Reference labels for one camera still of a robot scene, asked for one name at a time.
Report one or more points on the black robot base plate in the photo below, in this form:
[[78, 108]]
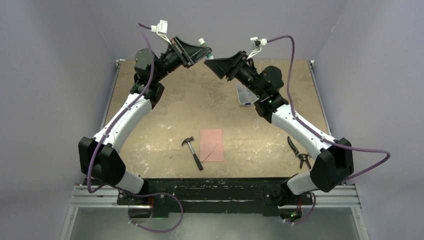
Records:
[[234, 195]]

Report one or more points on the black handled pliers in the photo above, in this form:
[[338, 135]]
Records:
[[303, 157]]

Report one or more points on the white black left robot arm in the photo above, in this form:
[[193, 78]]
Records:
[[99, 155]]

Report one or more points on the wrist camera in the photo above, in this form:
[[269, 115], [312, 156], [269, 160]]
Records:
[[161, 30], [257, 45]]

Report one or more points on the black handled hammer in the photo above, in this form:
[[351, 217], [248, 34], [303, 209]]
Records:
[[187, 141]]

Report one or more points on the aluminium frame rail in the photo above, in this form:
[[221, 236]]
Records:
[[196, 99]]

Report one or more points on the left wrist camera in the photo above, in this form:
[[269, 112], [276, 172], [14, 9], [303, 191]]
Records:
[[161, 30]]

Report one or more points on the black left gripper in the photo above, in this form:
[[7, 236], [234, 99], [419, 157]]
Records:
[[188, 54]]

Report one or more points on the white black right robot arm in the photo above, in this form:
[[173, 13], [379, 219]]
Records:
[[333, 160]]

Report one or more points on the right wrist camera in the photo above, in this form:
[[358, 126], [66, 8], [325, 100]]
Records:
[[257, 45]]

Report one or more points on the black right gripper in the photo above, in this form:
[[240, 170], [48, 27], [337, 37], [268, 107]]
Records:
[[227, 67]]

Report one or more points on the clear plastic screw organizer box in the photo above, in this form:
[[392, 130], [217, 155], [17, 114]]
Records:
[[244, 95]]

